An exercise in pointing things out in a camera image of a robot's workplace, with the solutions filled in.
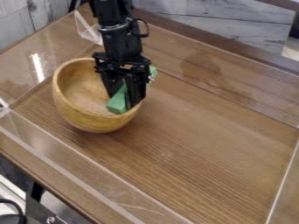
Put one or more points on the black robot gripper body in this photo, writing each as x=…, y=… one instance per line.
x=121, y=57

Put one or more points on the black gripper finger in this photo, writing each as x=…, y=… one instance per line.
x=136, y=83
x=112, y=81

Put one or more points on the green rectangular block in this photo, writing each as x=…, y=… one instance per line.
x=116, y=104

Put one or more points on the brown wooden bowl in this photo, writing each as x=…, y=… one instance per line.
x=80, y=98

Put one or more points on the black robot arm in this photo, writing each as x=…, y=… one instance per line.
x=113, y=9

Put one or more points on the clear acrylic corner bracket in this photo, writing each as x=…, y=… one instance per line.
x=87, y=31

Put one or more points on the clear acrylic tray wall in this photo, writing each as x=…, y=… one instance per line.
x=85, y=185

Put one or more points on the black table leg bracket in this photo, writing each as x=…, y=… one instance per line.
x=37, y=214

